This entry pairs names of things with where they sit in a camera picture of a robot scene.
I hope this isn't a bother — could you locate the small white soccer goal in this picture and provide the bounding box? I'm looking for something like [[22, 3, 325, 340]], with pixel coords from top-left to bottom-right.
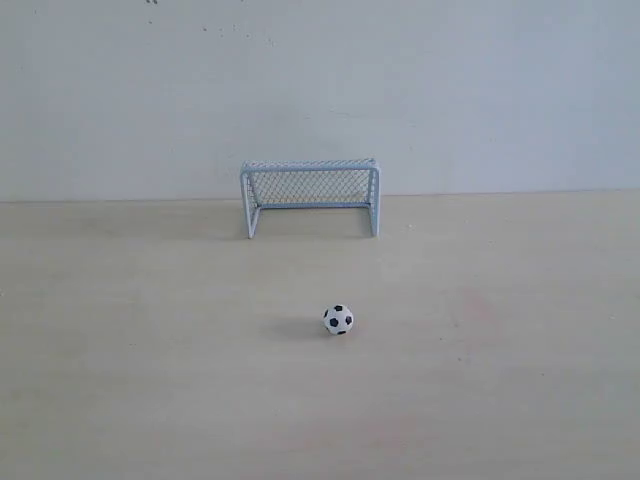
[[239, 158, 381, 239]]

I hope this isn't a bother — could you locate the miniature black white soccer ball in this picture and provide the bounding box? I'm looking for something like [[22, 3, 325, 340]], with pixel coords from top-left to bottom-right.
[[323, 304, 354, 336]]

